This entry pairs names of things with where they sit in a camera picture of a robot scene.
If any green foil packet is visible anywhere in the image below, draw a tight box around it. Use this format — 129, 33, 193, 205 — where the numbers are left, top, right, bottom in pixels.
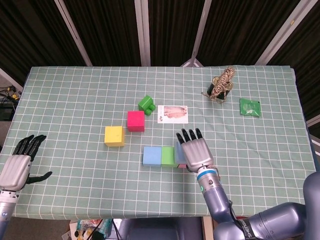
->
239, 97, 262, 118

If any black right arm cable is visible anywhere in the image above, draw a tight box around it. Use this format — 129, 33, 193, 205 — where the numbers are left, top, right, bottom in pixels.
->
214, 167, 245, 231

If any white double frame post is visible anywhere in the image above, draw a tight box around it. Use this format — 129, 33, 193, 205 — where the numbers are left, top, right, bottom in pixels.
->
134, 0, 152, 67

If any braided beige rope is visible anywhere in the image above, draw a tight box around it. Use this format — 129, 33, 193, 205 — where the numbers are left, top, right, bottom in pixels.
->
201, 66, 236, 105

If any grey post foot bracket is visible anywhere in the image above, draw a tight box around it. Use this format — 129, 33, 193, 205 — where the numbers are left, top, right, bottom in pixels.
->
179, 57, 205, 68

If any black strap on right arm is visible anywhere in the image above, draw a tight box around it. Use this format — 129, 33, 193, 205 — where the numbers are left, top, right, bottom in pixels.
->
238, 217, 258, 240

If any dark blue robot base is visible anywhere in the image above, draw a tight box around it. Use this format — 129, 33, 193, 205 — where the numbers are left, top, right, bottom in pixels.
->
117, 217, 203, 240

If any blue cube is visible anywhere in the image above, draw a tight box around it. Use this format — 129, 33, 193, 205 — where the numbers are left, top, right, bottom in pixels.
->
142, 146, 163, 167
174, 141, 187, 165

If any yellow black cable bundle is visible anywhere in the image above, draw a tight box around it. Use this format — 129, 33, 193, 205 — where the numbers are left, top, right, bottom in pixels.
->
0, 84, 22, 101

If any dark brown curtain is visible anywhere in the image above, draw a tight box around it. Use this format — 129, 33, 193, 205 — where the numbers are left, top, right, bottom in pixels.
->
0, 0, 320, 121

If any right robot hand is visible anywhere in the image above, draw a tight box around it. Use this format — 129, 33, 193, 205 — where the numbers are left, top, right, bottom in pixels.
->
176, 128, 215, 174

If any white table leg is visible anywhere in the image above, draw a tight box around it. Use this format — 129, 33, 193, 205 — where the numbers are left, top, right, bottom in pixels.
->
201, 216, 213, 240

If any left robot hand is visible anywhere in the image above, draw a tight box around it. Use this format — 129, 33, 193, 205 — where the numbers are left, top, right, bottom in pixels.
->
0, 134, 53, 192

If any red cube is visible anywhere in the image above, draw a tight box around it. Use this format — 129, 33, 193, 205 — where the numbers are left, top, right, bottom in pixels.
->
126, 110, 146, 133

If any dark green gift box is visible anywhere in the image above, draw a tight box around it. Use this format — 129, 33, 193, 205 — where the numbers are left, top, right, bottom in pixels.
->
207, 81, 233, 102

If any teal snack packet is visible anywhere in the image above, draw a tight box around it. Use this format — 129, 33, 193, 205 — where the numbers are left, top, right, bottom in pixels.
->
76, 219, 113, 236

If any green plastic toy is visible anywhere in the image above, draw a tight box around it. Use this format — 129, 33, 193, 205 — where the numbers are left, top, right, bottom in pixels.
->
138, 94, 156, 116

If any green checkered tablecloth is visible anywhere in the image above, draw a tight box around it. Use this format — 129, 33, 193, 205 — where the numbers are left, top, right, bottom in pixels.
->
0, 64, 320, 221

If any green cube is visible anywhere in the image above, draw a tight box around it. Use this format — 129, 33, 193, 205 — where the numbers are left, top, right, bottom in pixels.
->
161, 146, 179, 168

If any black electronics box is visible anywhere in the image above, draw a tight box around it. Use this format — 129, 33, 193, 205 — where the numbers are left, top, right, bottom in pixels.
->
0, 106, 13, 121

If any white picture card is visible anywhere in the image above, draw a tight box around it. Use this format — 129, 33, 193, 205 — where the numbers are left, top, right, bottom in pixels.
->
157, 105, 189, 125

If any yellow cube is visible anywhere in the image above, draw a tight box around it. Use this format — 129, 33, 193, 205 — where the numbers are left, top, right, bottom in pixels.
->
104, 125, 126, 148

